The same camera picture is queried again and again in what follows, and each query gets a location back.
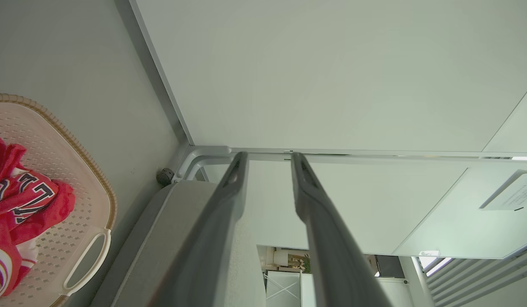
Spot red cloth garment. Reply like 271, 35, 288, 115
0, 130, 75, 299

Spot grey window blinds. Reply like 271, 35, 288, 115
425, 245, 527, 307

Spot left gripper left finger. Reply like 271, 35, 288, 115
147, 151, 249, 307

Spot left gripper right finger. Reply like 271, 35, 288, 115
291, 152, 394, 307

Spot white cabinet with cross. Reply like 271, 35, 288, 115
265, 271, 302, 307

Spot green potted plant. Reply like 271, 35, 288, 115
289, 254, 311, 274

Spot white paper wall sign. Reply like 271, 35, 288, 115
479, 170, 527, 211

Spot beige perforated laundry basket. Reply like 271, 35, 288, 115
0, 93, 118, 307

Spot grey metal partition frame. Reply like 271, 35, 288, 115
175, 145, 527, 182

